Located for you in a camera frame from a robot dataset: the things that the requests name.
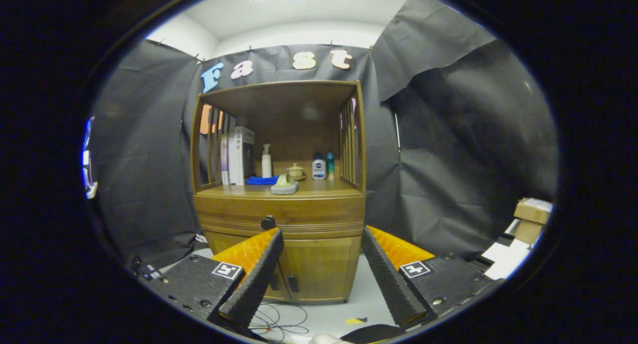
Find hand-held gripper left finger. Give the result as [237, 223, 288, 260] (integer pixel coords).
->
[142, 228, 285, 331]

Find cardboard box white label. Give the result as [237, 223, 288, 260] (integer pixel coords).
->
[513, 198, 553, 225]

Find white furniture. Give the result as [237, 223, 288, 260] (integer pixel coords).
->
[481, 219, 531, 280]

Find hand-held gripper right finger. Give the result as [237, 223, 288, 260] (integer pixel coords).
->
[361, 225, 504, 330]

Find white book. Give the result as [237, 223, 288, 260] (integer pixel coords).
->
[228, 126, 255, 186]

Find wooden countertop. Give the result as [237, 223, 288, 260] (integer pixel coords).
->
[193, 177, 363, 199]

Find black floor cables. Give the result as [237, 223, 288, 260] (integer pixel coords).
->
[247, 303, 310, 342]

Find wooden cabinet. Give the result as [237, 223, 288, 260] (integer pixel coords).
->
[189, 80, 367, 305]

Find black backdrop cloth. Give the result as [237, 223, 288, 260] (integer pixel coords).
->
[90, 0, 558, 270]

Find wooden drawer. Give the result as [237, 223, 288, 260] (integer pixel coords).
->
[194, 194, 365, 240]

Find plain cardboard box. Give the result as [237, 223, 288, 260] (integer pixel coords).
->
[513, 220, 541, 245]

